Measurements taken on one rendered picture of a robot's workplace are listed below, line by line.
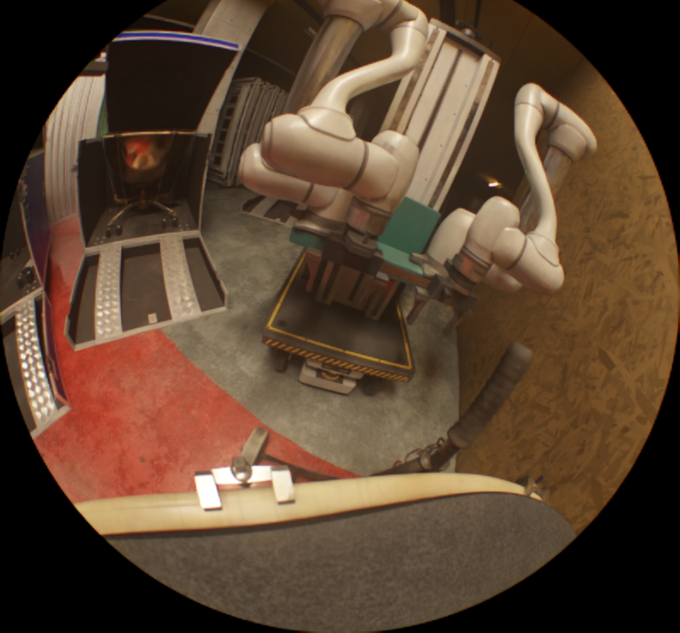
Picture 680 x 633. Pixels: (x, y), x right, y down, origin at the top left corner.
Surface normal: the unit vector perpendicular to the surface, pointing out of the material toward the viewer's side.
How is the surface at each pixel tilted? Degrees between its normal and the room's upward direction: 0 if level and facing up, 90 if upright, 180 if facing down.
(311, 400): 0
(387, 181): 92
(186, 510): 13
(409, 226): 90
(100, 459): 0
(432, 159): 90
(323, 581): 0
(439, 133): 90
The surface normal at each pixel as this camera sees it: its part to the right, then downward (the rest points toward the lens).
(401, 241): -0.07, 0.54
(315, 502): 0.28, -0.89
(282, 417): 0.33, -0.77
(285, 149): -0.03, 0.76
